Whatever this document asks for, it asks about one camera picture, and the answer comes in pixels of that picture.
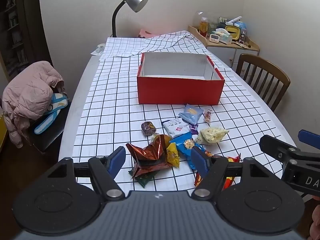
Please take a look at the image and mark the yellow cartoon snack packet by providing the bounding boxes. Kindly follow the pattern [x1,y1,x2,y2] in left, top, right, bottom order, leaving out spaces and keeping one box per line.
[166,142,180,168]

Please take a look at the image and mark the person's right hand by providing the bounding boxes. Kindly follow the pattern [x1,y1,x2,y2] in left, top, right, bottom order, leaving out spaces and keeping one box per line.
[310,196,320,240]

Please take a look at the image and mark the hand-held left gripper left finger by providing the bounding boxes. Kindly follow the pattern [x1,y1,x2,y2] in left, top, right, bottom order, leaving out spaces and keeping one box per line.
[47,146,126,201]

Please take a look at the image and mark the pink padded jacket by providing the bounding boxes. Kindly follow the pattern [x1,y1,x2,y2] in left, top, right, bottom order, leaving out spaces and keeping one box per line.
[2,61,66,148]

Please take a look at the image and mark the blue cartoon snack packet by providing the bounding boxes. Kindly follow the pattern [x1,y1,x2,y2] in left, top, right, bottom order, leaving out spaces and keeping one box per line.
[171,133,200,170]

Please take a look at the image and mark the red cardboard box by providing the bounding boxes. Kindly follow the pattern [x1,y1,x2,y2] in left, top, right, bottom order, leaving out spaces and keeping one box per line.
[137,52,225,105]

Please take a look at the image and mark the pale yellow snack packet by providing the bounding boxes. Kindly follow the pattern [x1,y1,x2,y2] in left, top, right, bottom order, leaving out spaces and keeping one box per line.
[195,127,230,146]

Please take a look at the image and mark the checked white tablecloth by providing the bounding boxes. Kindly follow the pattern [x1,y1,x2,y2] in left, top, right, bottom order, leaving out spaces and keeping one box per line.
[72,30,298,198]

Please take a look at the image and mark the pale tissue box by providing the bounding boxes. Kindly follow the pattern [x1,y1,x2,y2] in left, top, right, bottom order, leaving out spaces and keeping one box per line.
[212,29,234,45]

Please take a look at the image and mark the blue grey snack packet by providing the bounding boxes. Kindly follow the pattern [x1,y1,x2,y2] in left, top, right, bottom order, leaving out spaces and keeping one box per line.
[178,104,204,125]

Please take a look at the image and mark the wooden corner cabinet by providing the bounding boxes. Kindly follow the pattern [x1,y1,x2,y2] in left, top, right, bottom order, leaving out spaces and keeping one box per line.
[188,25,260,70]

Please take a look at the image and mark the printed paper packet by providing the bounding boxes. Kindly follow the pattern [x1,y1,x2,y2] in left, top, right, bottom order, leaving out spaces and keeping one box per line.
[90,44,107,55]

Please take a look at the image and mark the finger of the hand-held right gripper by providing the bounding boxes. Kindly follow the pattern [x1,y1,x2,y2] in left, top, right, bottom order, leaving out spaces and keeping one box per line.
[259,135,300,160]
[298,129,320,144]

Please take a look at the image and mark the brown red foil packet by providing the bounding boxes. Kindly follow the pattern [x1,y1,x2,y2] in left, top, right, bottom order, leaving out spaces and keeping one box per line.
[125,134,168,179]

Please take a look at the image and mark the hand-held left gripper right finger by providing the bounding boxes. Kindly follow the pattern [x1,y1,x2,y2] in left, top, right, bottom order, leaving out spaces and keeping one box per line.
[191,146,275,200]

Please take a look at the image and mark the blue white bag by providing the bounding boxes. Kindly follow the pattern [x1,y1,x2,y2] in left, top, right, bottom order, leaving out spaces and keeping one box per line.
[34,92,69,134]

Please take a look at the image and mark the gold foil candy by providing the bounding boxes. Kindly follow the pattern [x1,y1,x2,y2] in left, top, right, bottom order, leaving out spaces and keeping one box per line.
[151,133,173,147]

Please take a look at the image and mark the dark bookshelf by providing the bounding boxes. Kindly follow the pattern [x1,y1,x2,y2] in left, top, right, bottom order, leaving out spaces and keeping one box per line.
[0,0,53,80]

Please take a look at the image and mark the brown wooden chair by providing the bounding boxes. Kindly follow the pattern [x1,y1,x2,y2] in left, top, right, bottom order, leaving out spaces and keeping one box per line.
[236,53,291,112]

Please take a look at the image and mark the orange drink bottle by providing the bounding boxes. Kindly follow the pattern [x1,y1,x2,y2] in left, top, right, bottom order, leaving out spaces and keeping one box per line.
[199,17,209,37]

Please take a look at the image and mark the white red label packet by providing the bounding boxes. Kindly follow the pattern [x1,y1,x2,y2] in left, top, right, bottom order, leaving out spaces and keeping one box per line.
[161,120,190,138]

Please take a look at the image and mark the red yellow snack packet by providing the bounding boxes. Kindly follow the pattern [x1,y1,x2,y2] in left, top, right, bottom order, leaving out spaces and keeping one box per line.
[194,150,241,190]

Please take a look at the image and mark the green snack packet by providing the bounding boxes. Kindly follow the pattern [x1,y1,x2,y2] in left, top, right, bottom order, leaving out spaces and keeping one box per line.
[128,170,155,188]

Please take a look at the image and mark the black chair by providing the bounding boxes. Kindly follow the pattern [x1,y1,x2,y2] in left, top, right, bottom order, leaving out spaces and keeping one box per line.
[27,100,72,153]

